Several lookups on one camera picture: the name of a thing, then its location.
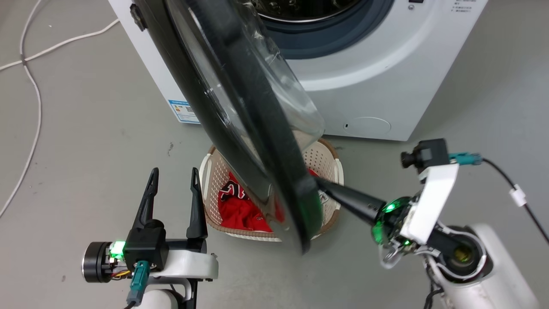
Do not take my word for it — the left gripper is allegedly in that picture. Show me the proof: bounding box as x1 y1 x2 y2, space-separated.
81 167 220 285

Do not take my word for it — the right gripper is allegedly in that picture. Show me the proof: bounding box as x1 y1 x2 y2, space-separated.
317 177 430 270

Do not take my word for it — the black-rimmed glass washer door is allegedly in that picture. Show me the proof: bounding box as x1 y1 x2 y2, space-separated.
130 0 326 256

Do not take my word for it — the white front-load washing machine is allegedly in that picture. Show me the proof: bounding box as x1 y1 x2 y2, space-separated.
108 0 489 142

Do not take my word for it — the grey rubber door gasket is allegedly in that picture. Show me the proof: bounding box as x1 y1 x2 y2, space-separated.
259 0 395 61

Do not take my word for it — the beige perforated laundry basket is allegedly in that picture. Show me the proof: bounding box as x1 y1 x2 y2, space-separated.
199 137 345 242

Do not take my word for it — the red printed garment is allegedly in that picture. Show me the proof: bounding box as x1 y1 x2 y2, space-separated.
217 168 321 233

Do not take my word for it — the round filter access cover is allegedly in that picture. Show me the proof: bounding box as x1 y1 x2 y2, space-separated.
342 116 392 139

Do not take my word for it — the blue energy label sticker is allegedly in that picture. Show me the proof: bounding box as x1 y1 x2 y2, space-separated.
168 99 202 125

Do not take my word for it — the steel washer drum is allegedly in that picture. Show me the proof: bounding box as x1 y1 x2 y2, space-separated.
252 0 362 24

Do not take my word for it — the left camera cable teal plug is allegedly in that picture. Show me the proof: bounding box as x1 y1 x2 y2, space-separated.
124 259 151 309

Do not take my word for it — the camera cable teal plug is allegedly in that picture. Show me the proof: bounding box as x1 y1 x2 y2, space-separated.
448 152 549 246
124 259 151 309

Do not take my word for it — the right camera cable teal plug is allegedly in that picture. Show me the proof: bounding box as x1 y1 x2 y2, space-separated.
448 152 549 246

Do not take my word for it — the white floor cable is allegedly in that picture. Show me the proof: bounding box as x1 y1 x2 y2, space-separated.
0 18 121 72
0 0 51 218

